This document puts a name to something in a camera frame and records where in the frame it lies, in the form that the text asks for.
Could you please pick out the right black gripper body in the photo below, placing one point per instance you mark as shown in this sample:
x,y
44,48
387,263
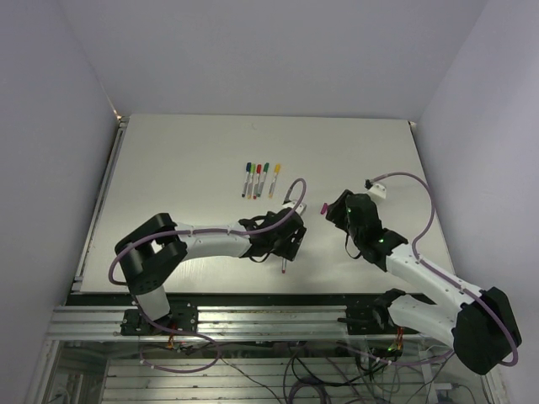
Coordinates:
x,y
338,215

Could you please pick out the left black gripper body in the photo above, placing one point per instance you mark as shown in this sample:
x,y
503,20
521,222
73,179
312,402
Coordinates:
x,y
287,248

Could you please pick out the yellow-end white pen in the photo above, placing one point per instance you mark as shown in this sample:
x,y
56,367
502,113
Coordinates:
x,y
272,185

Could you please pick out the green-end white pen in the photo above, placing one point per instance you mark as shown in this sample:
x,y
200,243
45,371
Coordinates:
x,y
262,181

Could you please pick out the red-end white pen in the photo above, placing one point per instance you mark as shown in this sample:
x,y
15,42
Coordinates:
x,y
256,180

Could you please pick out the orange-end white pen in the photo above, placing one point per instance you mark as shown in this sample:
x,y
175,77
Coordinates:
x,y
250,187

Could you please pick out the blue-end white pen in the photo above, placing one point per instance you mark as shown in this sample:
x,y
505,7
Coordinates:
x,y
245,183

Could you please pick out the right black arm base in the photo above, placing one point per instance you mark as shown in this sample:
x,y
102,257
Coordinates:
x,y
372,318

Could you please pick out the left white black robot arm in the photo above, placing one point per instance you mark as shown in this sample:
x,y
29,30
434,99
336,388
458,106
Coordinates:
x,y
150,254

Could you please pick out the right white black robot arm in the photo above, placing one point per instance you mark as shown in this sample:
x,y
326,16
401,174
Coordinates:
x,y
478,325

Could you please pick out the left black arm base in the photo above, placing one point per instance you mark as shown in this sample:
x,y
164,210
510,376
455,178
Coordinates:
x,y
182,318

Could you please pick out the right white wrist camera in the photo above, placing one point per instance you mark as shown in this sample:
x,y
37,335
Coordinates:
x,y
376,190

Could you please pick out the aluminium rail frame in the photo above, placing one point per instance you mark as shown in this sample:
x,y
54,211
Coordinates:
x,y
150,150

